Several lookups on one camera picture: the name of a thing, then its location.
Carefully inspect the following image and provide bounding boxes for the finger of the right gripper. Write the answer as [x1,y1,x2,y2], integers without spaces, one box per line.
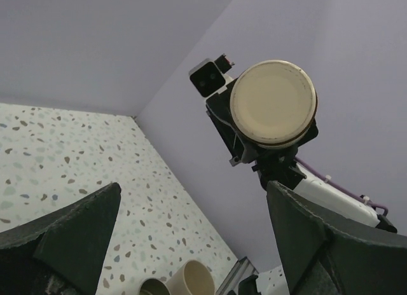
[295,118,319,147]
[205,85,254,165]

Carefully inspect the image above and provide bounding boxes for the steel cup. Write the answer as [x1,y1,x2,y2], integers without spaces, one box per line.
[137,278,171,295]
[230,60,318,149]

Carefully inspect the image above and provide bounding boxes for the beige plastic cup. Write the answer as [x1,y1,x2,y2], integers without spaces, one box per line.
[167,260,216,295]

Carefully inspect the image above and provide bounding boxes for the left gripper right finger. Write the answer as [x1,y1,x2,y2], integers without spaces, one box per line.
[267,182,406,294]

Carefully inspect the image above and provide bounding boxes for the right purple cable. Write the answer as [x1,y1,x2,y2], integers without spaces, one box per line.
[295,158,390,216]

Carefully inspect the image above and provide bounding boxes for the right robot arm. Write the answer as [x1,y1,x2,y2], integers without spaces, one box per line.
[205,83,397,233]

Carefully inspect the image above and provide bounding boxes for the steel cup front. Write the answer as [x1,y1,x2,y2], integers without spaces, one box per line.
[137,278,171,295]

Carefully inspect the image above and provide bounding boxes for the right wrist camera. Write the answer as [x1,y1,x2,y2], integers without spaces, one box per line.
[188,54,234,98]

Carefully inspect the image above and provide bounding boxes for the aluminium frame rail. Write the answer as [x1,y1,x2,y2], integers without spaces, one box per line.
[216,257,259,295]

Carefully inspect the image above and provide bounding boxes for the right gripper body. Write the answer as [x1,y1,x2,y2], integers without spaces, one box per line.
[252,145,307,190]

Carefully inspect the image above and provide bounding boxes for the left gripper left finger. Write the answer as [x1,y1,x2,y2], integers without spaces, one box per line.
[1,182,121,294]

